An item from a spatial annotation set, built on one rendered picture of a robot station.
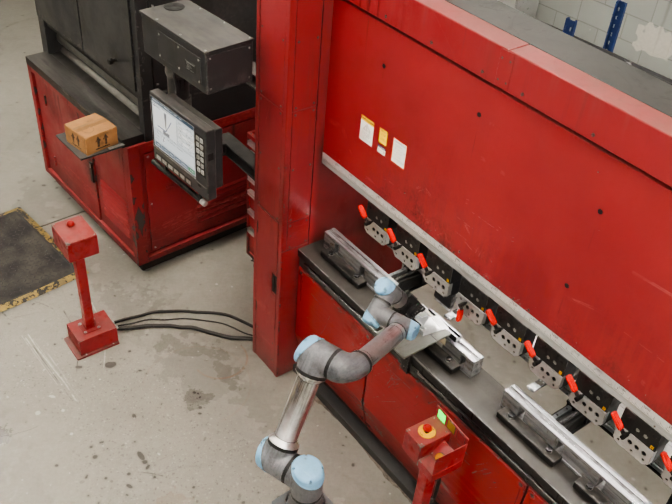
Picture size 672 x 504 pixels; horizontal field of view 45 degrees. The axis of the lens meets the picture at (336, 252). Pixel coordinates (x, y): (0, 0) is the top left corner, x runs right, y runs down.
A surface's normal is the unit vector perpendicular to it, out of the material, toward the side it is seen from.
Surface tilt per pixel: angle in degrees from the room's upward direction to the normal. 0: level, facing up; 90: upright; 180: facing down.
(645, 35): 90
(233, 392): 0
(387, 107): 90
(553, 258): 90
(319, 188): 90
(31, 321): 0
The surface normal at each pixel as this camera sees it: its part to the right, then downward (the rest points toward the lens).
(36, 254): 0.07, -0.78
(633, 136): -0.80, 0.33
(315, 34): 0.59, 0.54
